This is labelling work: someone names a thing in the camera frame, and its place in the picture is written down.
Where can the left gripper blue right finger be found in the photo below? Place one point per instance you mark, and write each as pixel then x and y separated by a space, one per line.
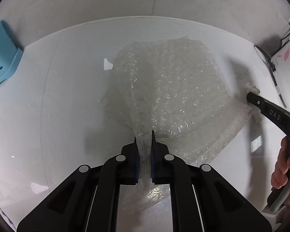
pixel 153 150

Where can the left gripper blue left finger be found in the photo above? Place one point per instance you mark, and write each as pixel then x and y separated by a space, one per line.
pixel 137 161

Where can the bubble wrap sheet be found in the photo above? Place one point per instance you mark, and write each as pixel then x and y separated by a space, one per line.
pixel 174 92

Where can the white tissue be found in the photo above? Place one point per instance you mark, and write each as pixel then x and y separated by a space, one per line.
pixel 253 102

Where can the person's right hand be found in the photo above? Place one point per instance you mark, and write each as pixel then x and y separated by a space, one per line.
pixel 279 177

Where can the blue utensil holder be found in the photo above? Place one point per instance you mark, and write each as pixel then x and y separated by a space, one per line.
pixel 10 55

